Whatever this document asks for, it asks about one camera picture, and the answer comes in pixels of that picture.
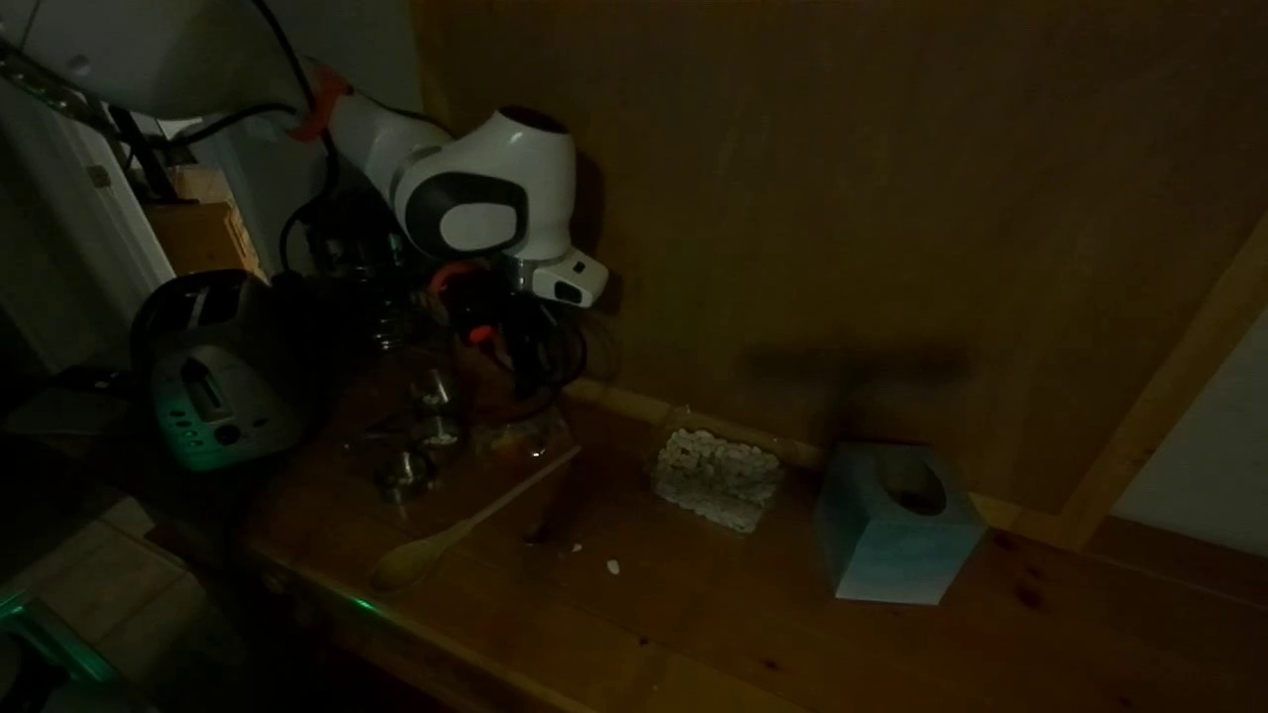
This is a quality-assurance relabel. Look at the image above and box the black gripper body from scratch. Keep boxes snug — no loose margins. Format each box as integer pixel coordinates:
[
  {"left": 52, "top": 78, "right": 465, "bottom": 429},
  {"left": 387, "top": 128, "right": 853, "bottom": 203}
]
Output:
[{"left": 448, "top": 260, "right": 585, "bottom": 394}]

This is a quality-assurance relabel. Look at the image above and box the wooden spoon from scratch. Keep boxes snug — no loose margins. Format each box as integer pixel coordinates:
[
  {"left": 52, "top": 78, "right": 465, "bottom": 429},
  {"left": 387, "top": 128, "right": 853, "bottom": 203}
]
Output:
[{"left": 371, "top": 449, "right": 581, "bottom": 590}]

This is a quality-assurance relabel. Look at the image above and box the blue tissue box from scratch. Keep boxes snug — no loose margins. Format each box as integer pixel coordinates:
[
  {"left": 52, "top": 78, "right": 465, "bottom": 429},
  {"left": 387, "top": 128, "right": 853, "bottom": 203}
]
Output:
[{"left": 816, "top": 443, "right": 987, "bottom": 607}]

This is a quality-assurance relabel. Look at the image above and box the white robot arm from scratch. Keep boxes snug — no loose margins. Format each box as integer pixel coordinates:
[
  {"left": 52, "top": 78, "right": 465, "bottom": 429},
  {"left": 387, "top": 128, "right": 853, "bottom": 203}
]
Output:
[{"left": 318, "top": 87, "right": 610, "bottom": 392}]

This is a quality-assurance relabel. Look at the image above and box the silver metal object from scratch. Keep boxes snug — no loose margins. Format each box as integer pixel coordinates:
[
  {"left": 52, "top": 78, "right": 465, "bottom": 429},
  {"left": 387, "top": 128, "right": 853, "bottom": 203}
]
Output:
[{"left": 379, "top": 369, "right": 465, "bottom": 503}]

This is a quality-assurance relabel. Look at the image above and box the silver toaster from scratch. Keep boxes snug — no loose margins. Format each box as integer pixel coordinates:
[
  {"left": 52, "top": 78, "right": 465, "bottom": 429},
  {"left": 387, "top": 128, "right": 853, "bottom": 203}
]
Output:
[{"left": 129, "top": 270, "right": 312, "bottom": 470}]

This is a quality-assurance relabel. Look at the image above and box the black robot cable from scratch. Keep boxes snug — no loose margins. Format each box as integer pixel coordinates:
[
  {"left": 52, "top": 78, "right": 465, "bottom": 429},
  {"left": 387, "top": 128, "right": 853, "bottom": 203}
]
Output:
[{"left": 115, "top": 0, "right": 399, "bottom": 280}]

